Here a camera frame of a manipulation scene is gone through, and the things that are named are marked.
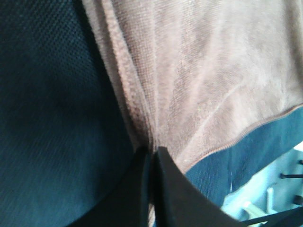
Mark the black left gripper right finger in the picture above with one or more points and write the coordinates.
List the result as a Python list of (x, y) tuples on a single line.
[(178, 203)]

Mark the brown towel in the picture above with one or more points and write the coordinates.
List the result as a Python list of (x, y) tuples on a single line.
[(219, 83)]

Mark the light blue frame structure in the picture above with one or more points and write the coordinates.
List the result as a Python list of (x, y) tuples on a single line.
[(277, 187)]

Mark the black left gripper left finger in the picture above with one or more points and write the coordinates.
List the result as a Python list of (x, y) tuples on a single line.
[(127, 204)]

